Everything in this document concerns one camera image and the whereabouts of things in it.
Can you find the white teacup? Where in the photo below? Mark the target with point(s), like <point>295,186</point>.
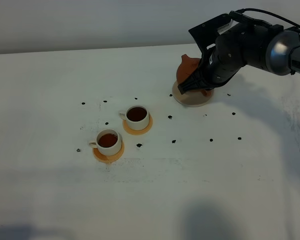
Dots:
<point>136,117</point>
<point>108,142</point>

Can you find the beige round teapot coaster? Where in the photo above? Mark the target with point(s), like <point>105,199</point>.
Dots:
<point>191,98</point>

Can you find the white teacup near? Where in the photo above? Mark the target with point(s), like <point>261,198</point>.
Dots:
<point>108,142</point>

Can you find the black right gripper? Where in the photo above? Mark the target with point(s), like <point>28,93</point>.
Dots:
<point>242,45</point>

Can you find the brown clay teapot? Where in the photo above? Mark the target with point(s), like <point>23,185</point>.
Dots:
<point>186,68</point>

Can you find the white teacup far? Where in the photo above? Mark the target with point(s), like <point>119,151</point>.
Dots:
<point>136,117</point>

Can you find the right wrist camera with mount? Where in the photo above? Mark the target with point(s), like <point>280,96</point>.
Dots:
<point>205,34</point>

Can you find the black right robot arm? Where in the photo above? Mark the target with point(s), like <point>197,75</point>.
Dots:
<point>274,49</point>

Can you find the orange coaster near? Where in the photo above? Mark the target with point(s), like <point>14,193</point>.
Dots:
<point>108,159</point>

